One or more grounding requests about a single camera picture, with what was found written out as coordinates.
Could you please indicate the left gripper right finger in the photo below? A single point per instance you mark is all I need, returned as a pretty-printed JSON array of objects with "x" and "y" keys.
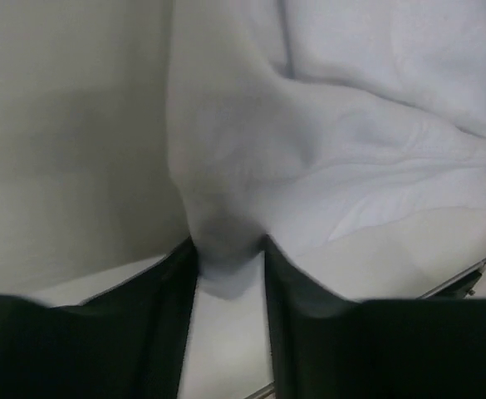
[{"x": 371, "y": 349}]

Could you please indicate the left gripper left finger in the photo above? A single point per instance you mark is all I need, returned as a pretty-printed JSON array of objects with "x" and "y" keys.
[{"x": 128, "y": 342}]

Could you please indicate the white skirt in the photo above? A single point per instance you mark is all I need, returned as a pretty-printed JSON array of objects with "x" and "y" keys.
[{"x": 351, "y": 132}]

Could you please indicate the aluminium table frame rail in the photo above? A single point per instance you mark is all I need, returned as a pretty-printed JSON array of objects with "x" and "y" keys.
[{"x": 454, "y": 282}]

